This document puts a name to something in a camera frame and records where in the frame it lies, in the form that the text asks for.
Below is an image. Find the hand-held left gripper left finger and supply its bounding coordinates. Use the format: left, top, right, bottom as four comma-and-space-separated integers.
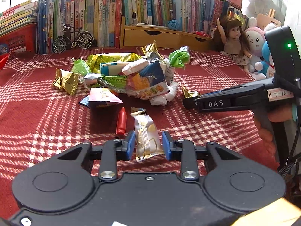
56, 131, 136, 182

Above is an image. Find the gold foil bag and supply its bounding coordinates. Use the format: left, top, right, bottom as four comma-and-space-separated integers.
87, 53, 142, 75

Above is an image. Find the small white paper packet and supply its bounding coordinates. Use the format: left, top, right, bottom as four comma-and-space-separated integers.
122, 59, 149, 76

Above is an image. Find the row of upright books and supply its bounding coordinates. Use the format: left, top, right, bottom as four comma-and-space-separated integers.
36, 0, 123, 55

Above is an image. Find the red plastic basket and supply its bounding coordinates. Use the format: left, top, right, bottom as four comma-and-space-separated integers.
0, 22, 38, 60

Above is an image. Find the blue yarn flower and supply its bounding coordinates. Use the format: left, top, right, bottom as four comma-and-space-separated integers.
167, 20, 180, 31

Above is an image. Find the stack of flat books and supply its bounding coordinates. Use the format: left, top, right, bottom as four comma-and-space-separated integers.
0, 0, 38, 37

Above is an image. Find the blue cat plush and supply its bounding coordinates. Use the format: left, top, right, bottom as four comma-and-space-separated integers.
255, 41, 276, 81

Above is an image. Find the white blue carton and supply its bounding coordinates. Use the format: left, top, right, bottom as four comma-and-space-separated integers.
100, 62, 132, 76

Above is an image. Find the long row of colourful books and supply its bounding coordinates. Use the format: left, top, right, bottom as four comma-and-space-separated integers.
120, 0, 250, 35

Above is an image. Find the brown-haired doll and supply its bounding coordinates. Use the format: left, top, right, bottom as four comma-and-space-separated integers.
213, 15, 252, 74

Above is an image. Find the wooden drawer organiser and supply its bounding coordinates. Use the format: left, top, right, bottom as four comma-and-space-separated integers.
120, 16, 216, 51

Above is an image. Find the small red trinket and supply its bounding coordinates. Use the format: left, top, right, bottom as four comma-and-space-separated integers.
195, 30, 213, 38

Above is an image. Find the small green wrapper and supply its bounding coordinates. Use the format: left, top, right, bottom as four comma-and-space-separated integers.
71, 58, 92, 76

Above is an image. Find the white tissue wad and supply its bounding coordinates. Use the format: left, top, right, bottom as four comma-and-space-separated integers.
150, 82, 178, 106

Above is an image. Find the person's right hand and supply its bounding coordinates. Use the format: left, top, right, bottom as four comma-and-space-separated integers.
255, 104, 295, 168

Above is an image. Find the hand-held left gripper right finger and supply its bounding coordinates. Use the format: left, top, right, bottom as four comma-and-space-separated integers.
162, 131, 240, 182

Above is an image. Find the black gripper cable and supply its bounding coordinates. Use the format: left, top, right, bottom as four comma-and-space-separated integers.
277, 132, 301, 180

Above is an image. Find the gold candy wrapper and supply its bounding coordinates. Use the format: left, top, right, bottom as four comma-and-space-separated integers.
52, 68, 81, 96

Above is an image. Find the green plastic bag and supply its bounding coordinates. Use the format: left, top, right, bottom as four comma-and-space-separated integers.
168, 47, 191, 69

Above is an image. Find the gold silver foil wrapper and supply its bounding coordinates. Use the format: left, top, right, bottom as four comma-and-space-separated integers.
141, 40, 163, 58

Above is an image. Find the pink snack packet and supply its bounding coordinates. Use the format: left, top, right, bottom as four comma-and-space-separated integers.
78, 87, 123, 109

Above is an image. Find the black bicycle model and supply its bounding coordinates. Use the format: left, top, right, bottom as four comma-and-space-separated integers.
52, 24, 95, 53

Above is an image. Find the silver gold snack wrapper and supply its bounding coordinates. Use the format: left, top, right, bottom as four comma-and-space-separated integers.
130, 107, 165, 162

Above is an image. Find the crumpled silver wrapper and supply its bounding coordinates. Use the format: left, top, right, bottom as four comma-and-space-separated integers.
83, 73, 102, 86

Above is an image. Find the pink bunny plush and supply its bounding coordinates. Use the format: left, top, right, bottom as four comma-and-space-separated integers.
244, 16, 276, 74

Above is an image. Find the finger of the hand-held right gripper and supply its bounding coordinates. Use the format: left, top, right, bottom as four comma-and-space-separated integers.
183, 77, 275, 110

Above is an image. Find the red checked blanket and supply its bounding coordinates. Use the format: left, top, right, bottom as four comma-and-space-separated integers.
0, 46, 281, 220

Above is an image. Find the red plastic tube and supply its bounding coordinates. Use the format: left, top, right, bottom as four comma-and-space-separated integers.
115, 107, 128, 136

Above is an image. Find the small gold triangular wrapper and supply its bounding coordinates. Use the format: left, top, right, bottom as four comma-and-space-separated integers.
181, 86, 201, 99

